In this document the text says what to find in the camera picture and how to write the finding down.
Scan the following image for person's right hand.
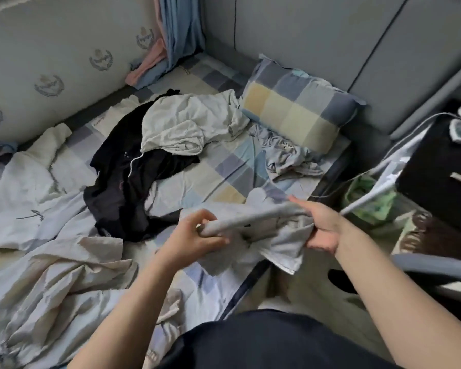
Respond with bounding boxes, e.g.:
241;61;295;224
287;196;348;256

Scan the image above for person's left hand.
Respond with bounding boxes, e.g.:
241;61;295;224
154;209;232;275

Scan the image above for grey striped zip hoodie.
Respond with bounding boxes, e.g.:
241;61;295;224
180;199;318;277

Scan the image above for black garment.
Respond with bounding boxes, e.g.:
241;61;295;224
83;88;202;243

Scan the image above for white hoodie with blue letters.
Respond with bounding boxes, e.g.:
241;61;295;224
140;90;250;157

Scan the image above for beige jacket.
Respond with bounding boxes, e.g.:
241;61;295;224
0;207;185;369

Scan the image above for white t-shirt with script print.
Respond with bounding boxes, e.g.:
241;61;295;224
0;94;143;254

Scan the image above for person's left forearm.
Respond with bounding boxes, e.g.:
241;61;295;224
65;253;193;369

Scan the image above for person's right forearm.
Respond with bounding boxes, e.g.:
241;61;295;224
330;222;461;369

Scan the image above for bed with plaid sheet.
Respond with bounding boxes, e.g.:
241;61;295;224
0;50;354;369

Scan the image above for person's dark shirt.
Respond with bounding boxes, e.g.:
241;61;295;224
154;307;401;369

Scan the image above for green bag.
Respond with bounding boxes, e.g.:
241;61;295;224
342;174;401;226

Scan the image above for blue-grey garment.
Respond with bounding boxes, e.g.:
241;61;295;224
249;122;331;181

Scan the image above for grey chair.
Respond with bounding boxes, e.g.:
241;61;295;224
388;252;461;304

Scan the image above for plaid pillow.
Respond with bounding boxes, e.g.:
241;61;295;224
238;53;367;158

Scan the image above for grey padded headboard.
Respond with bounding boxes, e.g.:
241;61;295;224
203;0;461;143

